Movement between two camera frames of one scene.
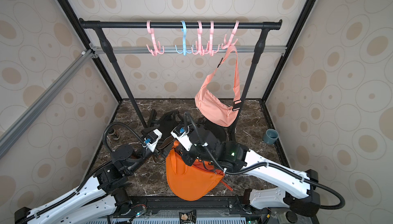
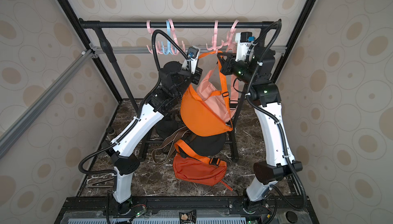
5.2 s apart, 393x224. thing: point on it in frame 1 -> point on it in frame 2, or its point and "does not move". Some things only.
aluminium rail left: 17,130 does not move
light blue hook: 183,30 -> 169,45
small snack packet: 190,217 does not move
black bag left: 168,121 does not move
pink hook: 200,49 -> 177,52
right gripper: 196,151 -> 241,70
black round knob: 291,217 does not move
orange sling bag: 190,182 -> 211,115
